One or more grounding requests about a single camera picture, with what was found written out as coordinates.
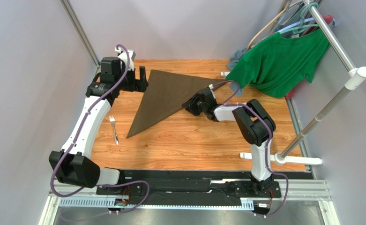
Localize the brown cloth napkin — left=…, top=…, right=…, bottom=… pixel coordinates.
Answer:
left=127, top=70, right=223, bottom=138

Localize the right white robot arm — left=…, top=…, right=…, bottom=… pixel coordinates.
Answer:
left=182, top=87, right=276, bottom=195

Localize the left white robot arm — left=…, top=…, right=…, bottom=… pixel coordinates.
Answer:
left=49, top=52, right=148, bottom=188

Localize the silver metal fork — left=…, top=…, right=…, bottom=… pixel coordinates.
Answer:
left=109, top=115, right=119, bottom=145

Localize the grey blue cloth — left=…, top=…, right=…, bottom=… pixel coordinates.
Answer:
left=226, top=48, right=248, bottom=97

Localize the green t-shirt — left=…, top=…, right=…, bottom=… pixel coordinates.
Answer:
left=226, top=30, right=330, bottom=98

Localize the teal clothes hanger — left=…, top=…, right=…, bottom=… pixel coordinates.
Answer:
left=277, top=2, right=319, bottom=34

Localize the beige clothes hanger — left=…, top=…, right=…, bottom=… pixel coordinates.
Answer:
left=246, top=0, right=302, bottom=50

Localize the light blue clothes hanger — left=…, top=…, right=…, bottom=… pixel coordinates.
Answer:
left=277, top=17, right=314, bottom=34

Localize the metal clothes rack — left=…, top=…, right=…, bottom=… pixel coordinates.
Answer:
left=220, top=0, right=366, bottom=166

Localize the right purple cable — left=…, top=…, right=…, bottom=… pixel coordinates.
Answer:
left=209, top=80, right=290, bottom=218

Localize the purple cable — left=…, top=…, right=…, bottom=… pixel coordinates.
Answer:
left=50, top=44, right=151, bottom=223
left=209, top=80, right=290, bottom=218

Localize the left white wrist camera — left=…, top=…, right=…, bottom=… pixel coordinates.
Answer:
left=115, top=48, right=136, bottom=71

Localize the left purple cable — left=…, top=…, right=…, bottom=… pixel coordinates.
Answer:
left=50, top=44, right=151, bottom=223

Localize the aluminium frame post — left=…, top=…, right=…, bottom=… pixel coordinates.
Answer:
left=60, top=0, right=100, bottom=69

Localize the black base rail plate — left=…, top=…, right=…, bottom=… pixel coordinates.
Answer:
left=92, top=168, right=282, bottom=207

